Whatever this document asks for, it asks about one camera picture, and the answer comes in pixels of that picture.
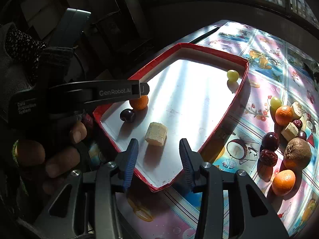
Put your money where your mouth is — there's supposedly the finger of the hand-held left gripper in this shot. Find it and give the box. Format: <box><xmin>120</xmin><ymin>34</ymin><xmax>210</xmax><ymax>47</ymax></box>
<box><xmin>128</xmin><ymin>79</ymin><xmax>150</xmax><ymax>99</ymax></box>

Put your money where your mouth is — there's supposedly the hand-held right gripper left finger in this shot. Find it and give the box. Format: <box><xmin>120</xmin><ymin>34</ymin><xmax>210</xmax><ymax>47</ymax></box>
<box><xmin>32</xmin><ymin>138</ymin><xmax>139</xmax><ymax>239</ymax></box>

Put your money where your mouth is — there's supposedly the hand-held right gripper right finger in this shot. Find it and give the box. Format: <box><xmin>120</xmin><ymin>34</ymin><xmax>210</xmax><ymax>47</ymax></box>
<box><xmin>179</xmin><ymin>138</ymin><xmax>289</xmax><ymax>239</ymax></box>

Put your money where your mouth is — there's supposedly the small tangerine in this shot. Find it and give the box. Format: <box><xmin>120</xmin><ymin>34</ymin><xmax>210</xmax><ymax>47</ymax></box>
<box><xmin>129</xmin><ymin>95</ymin><xmax>149</xmax><ymax>110</ymax></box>

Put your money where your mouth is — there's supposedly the dark plum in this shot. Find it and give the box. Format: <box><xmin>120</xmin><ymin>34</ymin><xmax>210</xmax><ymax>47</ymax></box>
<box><xmin>261</xmin><ymin>132</ymin><xmax>280</xmax><ymax>151</ymax></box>
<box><xmin>120</xmin><ymin>109</ymin><xmax>136</xmax><ymax>123</ymax></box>

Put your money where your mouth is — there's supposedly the pale sugarcane piece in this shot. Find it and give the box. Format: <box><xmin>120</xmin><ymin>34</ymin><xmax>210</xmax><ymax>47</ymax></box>
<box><xmin>145</xmin><ymin>122</ymin><xmax>168</xmax><ymax>146</ymax></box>
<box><xmin>281</xmin><ymin>122</ymin><xmax>299</xmax><ymax>142</ymax></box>
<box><xmin>291</xmin><ymin>102</ymin><xmax>304</xmax><ymax>120</ymax></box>

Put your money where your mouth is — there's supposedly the red cardboard tray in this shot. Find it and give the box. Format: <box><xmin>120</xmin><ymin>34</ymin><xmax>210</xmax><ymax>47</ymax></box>
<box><xmin>93</xmin><ymin>43</ymin><xmax>250</xmax><ymax>192</ymax></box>

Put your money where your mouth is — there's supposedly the orange tangerine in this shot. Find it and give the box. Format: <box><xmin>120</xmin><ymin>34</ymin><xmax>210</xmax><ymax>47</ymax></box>
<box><xmin>272</xmin><ymin>170</ymin><xmax>296</xmax><ymax>196</ymax></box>
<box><xmin>275</xmin><ymin>105</ymin><xmax>294</xmax><ymax>126</ymax></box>

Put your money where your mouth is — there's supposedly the brown kiwi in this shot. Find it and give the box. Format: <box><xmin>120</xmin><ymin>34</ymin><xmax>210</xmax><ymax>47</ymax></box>
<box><xmin>283</xmin><ymin>138</ymin><xmax>312</xmax><ymax>171</ymax></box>

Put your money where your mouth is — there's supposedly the person's left forearm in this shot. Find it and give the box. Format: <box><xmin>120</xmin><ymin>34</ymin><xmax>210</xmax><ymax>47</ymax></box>
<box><xmin>0</xmin><ymin>22</ymin><xmax>73</xmax><ymax>97</ymax></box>

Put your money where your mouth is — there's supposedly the person's left hand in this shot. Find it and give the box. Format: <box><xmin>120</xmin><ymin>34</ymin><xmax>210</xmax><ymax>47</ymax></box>
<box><xmin>14</xmin><ymin>121</ymin><xmax>88</xmax><ymax>196</ymax></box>

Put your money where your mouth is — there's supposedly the fruit print tablecloth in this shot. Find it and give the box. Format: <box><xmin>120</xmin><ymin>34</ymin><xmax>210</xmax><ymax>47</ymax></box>
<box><xmin>85</xmin><ymin>20</ymin><xmax>319</xmax><ymax>239</ymax></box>

